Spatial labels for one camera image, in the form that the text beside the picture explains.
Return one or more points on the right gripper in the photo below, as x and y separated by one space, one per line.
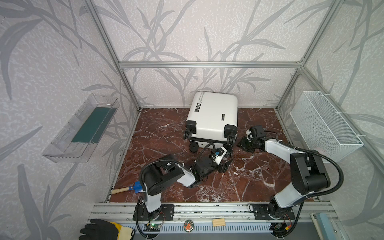
247 142

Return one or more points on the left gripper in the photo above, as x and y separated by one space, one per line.
219 166

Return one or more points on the black and white suitcase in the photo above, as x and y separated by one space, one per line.
213 118

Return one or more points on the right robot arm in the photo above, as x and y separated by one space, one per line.
309 176

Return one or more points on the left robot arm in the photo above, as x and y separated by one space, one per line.
161 174

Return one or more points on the small wooden block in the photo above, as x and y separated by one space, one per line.
219 222

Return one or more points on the round red green badge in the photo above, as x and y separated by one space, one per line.
188 226

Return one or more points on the green circuit board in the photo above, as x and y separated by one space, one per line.
149 228

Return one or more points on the black and yellow glove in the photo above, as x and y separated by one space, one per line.
104 230

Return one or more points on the white wire mesh basket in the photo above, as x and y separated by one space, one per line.
323 127

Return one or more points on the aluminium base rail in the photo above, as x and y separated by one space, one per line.
204 212

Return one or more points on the clear plastic wall tray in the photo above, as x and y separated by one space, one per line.
78 139

